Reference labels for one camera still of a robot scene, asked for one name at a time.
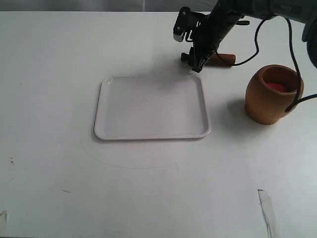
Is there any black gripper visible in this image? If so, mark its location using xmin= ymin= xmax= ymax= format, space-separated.
xmin=180 ymin=9 xmax=244 ymax=73

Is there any brown wooden pestle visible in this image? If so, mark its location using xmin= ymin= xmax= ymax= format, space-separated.
xmin=180 ymin=52 xmax=236 ymax=67

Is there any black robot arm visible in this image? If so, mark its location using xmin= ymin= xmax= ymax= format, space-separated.
xmin=173 ymin=0 xmax=317 ymax=72

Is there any brown wooden mortar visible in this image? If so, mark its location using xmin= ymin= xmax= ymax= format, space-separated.
xmin=245 ymin=64 xmax=298 ymax=125

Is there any red object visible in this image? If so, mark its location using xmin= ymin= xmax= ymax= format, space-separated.
xmin=266 ymin=83 xmax=288 ymax=93

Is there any white plastic tray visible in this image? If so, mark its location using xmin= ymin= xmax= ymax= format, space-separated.
xmin=94 ymin=75 xmax=211 ymax=141

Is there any clear tape strip right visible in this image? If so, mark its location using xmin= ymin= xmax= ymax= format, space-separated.
xmin=258 ymin=189 xmax=280 ymax=238

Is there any clear tape piece left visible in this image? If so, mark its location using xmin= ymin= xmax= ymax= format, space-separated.
xmin=0 ymin=210 xmax=7 ymax=231

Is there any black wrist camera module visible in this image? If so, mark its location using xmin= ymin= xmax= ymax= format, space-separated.
xmin=173 ymin=7 xmax=199 ymax=42

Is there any black cable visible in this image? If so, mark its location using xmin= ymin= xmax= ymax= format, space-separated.
xmin=231 ymin=14 xmax=317 ymax=112

